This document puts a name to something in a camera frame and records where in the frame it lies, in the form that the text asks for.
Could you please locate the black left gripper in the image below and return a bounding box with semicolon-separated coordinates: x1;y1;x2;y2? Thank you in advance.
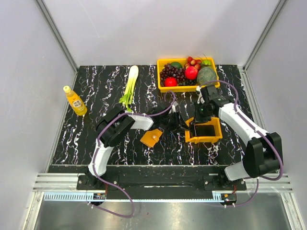
160;111;189;133

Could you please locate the small yellow plastic bin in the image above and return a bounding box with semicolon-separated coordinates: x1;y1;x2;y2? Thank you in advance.
185;117;223;144

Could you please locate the orange leather card holder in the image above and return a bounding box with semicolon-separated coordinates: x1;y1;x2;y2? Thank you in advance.
140;129;163;148

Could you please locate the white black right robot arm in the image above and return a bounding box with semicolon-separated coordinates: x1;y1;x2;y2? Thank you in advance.
195;85;283;190

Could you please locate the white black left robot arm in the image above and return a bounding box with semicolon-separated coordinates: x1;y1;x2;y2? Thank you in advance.
85;105;189;189

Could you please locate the yellow fruit tray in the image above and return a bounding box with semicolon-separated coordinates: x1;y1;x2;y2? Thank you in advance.
157;57;220;93

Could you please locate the dark blueberry cluster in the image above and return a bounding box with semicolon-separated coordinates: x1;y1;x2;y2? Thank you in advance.
178;80;197;86

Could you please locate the green netted melon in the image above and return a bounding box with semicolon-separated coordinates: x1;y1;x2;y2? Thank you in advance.
196;67;217;85

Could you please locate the red pomegranate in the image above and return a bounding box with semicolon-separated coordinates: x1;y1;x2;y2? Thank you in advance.
185;66;198;80

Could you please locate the red apple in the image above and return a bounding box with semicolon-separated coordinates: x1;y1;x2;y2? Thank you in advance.
164;77;177;87

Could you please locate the green apple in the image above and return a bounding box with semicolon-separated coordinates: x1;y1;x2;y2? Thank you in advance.
201;59;212;67

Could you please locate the red cherry cluster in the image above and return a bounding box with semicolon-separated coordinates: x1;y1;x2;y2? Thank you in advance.
184;57;202;70

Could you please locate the purple grape bunch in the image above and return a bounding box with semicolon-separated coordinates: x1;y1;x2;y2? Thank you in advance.
159;63;186;83

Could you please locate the green lime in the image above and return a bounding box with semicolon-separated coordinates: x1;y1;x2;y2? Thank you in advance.
170;61;182;69

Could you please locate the green white celery stalk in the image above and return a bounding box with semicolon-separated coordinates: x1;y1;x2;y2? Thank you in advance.
119;65;139;112

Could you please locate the yellow juice bottle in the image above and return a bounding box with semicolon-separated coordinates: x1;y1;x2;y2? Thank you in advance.
63;86;87;116

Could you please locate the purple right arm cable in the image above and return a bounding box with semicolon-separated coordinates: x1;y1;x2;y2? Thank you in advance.
198;80;285;208

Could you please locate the aluminium rail frame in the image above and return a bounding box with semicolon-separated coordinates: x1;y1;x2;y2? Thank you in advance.
32;66;295;194

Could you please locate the white cable duct strip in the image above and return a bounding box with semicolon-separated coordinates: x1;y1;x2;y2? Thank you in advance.
43;192;224;203

